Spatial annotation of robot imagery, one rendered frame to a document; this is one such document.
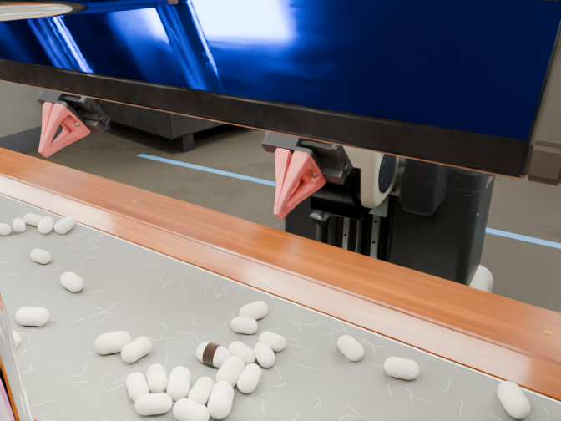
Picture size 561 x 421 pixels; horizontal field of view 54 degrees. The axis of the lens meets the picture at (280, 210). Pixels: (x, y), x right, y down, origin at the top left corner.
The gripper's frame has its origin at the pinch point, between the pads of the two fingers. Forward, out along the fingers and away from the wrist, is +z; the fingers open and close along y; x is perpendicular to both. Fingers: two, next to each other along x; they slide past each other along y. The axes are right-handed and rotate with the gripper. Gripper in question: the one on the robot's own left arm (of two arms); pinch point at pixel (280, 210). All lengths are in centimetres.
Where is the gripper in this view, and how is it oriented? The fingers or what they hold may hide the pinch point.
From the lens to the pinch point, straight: 65.3
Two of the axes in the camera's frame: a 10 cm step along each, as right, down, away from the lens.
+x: 3.7, 4.5, 8.1
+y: 8.3, 2.2, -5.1
